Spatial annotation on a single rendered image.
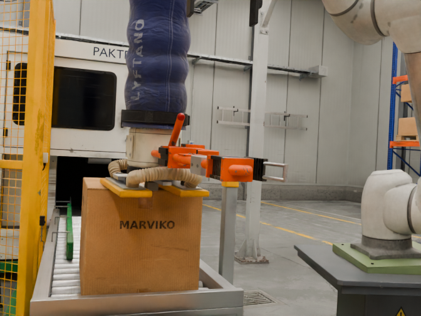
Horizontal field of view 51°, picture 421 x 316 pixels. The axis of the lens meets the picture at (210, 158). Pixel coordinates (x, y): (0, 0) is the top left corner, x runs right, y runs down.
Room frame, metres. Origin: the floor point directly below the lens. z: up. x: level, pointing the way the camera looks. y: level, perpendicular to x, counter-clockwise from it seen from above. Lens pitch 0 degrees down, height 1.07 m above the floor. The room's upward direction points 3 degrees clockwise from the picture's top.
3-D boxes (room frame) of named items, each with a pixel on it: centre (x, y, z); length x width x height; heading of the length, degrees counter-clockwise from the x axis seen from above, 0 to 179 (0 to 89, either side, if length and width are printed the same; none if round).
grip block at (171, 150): (1.28, 0.10, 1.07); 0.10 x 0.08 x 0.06; 114
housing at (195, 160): (1.08, 0.01, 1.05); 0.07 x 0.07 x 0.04; 24
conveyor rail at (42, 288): (2.47, 0.87, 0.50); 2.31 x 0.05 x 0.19; 18
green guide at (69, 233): (2.82, 0.92, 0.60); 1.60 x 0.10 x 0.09; 18
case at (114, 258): (1.80, 0.30, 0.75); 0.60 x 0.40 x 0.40; 17
